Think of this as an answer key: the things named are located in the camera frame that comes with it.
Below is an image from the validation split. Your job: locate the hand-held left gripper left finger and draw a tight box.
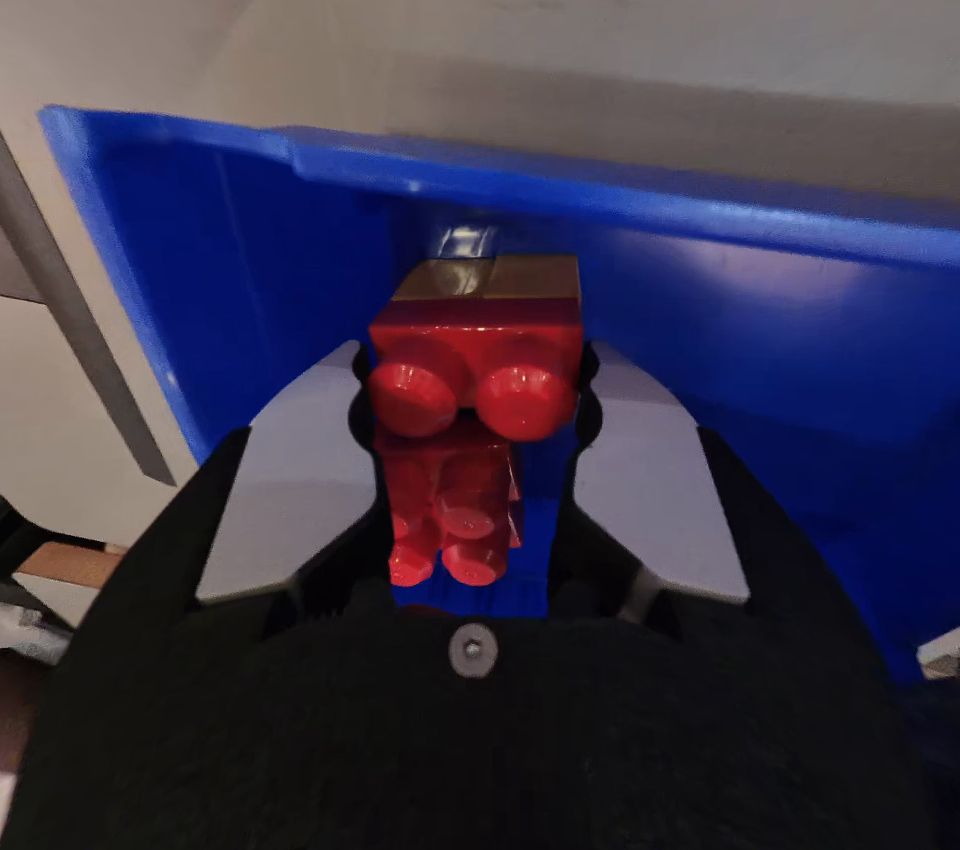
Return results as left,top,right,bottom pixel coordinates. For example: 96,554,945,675
195,338,396,616

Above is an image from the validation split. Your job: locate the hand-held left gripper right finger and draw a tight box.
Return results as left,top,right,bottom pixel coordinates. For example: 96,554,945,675
546,338,752,616

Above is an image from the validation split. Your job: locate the blue plastic bin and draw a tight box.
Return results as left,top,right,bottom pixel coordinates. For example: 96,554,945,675
37,104,960,686

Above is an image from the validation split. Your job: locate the yellow one-stud block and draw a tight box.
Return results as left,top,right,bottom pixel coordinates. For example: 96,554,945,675
390,255,498,302
483,254,582,300

